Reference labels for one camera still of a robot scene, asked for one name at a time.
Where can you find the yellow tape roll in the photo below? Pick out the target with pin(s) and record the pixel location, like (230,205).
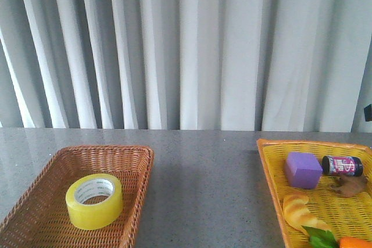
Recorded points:
(94,201)

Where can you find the grey pleated curtain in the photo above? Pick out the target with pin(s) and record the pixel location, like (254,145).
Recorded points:
(237,65)

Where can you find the purple cube block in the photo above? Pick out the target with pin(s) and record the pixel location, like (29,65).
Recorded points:
(302,170)

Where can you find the toy croissant bread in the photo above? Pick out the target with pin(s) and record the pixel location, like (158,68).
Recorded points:
(297,214)

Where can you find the small purple labelled can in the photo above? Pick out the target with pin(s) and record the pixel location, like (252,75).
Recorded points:
(342,165)

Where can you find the brown toy animal figure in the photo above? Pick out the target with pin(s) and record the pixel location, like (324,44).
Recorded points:
(349,186)

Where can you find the black object at right edge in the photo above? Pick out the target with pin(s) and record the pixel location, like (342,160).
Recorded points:
(368,113)

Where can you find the brown wicker basket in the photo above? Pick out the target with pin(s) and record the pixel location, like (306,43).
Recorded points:
(40,218)

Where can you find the green toy leaves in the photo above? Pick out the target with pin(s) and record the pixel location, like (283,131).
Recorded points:
(319,238)

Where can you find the yellow wicker basket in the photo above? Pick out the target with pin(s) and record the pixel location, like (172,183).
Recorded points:
(346,216)

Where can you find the orange toy carrot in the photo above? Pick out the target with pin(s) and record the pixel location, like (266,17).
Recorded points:
(350,242)

